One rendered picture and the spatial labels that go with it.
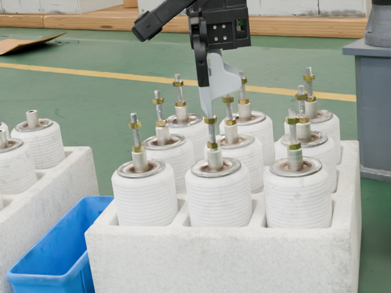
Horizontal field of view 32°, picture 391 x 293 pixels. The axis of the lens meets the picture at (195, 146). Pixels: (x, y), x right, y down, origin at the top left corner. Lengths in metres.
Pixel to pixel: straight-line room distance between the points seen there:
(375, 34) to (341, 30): 1.66
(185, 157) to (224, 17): 0.30
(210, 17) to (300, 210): 0.29
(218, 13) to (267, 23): 2.45
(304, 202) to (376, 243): 0.37
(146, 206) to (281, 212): 0.20
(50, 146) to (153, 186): 0.38
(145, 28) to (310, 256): 0.39
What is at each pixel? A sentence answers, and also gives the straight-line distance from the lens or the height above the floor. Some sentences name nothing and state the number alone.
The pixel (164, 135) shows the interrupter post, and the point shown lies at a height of 0.27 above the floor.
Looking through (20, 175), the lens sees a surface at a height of 0.20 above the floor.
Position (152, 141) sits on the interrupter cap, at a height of 0.25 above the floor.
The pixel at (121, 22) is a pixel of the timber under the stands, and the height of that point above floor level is 0.05.
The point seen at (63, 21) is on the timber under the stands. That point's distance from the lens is 4.43.
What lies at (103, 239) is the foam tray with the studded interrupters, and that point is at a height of 0.17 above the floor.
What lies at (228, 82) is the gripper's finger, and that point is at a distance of 0.93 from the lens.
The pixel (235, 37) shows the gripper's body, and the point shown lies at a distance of 0.93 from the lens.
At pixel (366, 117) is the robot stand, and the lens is 1.54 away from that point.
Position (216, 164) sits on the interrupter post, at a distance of 0.99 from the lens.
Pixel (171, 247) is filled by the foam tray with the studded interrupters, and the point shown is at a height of 0.16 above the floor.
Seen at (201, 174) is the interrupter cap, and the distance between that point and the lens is 0.98.
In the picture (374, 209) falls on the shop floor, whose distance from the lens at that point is 1.43.
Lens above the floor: 0.61
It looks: 19 degrees down
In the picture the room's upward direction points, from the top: 7 degrees counter-clockwise
